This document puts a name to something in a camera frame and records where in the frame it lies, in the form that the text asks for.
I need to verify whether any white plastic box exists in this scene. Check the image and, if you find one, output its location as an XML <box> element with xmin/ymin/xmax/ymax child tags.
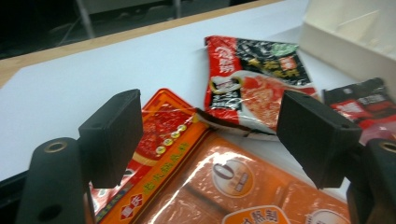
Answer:
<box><xmin>298</xmin><ymin>0</ymin><xmax>396</xmax><ymax>96</ymax></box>

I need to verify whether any white table mat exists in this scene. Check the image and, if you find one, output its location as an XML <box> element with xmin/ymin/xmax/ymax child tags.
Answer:
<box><xmin>0</xmin><ymin>0</ymin><xmax>396</xmax><ymax>200</ymax></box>

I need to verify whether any grey metal stand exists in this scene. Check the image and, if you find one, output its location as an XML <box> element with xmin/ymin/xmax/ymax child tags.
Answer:
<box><xmin>74</xmin><ymin>0</ymin><xmax>183</xmax><ymax>40</ymax></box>

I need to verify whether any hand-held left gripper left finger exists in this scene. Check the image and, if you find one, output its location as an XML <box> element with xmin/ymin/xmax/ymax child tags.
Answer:
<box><xmin>78</xmin><ymin>89</ymin><xmax>144</xmax><ymax>189</ymax></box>

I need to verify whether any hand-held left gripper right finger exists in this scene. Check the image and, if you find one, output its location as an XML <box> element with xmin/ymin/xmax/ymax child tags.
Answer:
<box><xmin>276</xmin><ymin>90</ymin><xmax>363</xmax><ymax>190</ymax></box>

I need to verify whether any large orange food packet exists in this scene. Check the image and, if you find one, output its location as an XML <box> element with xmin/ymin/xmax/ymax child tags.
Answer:
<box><xmin>88</xmin><ymin>88</ymin><xmax>353</xmax><ymax>224</ymax></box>

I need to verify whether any red black white food packet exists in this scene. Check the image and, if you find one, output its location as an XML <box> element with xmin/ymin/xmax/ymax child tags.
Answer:
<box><xmin>195</xmin><ymin>35</ymin><xmax>319</xmax><ymax>138</ymax></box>

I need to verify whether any small red black snack packet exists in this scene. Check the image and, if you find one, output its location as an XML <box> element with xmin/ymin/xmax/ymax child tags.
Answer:
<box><xmin>321</xmin><ymin>77</ymin><xmax>396</xmax><ymax>146</ymax></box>

